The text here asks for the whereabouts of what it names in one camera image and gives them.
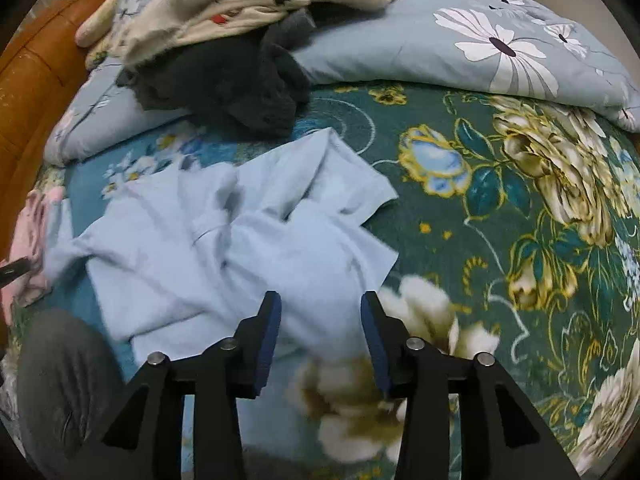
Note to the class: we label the yellow floral pillow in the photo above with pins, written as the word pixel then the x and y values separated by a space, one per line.
pixel 95 33

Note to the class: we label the pink garment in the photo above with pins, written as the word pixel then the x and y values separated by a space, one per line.
pixel 29 241

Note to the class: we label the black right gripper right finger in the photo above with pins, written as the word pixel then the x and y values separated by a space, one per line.
pixel 408 368

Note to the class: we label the teal floral bed blanket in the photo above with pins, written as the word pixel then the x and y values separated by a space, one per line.
pixel 517 230

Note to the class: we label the grey trousers leg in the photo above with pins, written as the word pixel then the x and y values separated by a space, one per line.
pixel 67 376

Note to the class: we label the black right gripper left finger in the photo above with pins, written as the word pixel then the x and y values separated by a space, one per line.
pixel 234 368

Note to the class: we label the dark grey garment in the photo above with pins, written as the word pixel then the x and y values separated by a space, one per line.
pixel 253 78

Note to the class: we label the light blue floral duvet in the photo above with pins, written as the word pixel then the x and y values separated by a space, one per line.
pixel 510 47

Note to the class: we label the orange wooden headboard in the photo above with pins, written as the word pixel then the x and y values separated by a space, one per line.
pixel 41 71

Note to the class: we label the light blue t-shirt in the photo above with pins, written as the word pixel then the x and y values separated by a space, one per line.
pixel 181 256

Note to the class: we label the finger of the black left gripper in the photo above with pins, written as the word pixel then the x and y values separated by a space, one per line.
pixel 12 271

